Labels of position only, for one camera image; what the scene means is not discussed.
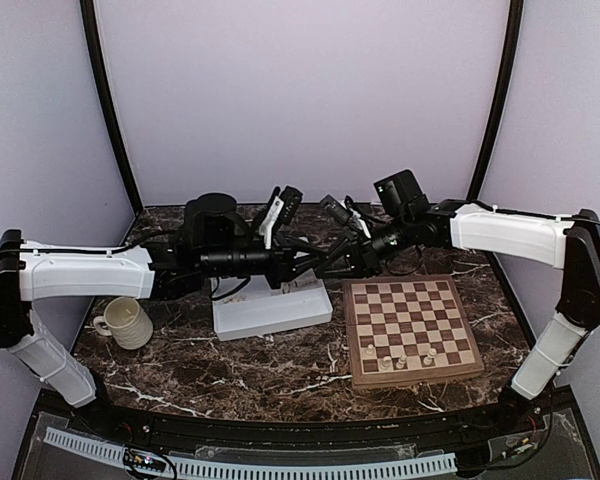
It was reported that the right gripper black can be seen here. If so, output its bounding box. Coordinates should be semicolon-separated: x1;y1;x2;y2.
314;212;413;279

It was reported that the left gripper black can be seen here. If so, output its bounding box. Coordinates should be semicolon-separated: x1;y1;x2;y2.
199;229;327;289

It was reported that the white plastic divided tray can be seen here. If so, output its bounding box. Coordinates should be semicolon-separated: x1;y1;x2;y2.
212;276;333;341

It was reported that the wooden chess board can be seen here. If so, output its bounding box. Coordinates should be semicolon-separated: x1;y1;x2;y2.
342;275;484;390

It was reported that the white chess piece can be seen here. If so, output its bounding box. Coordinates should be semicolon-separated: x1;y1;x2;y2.
423;348;437;365
395;354;407;370

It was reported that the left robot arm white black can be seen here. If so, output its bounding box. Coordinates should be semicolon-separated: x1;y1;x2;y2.
0;188;326;436

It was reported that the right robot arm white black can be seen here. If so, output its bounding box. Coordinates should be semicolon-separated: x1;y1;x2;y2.
316;170;600;434

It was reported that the white chess pieces pile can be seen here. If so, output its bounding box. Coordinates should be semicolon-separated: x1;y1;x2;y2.
222;280;320;303

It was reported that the cream ribbed ceramic mug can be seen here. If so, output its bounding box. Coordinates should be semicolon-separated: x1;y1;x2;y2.
92;297;154;351

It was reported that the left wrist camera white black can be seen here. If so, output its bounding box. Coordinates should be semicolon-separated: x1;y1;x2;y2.
252;186;303;250

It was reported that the black front rail base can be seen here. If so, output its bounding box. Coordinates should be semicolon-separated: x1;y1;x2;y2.
13;387;600;479

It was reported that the white slotted cable duct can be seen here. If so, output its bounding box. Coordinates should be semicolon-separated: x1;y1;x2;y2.
43;427;457;479

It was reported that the black right frame post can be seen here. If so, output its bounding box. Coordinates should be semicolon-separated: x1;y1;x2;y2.
466;0;525;200

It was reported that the black frame post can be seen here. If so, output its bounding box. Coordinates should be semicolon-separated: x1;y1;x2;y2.
79;0;144;215
466;0;525;200

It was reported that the black left frame post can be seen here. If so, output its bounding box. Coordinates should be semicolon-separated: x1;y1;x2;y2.
79;0;144;215

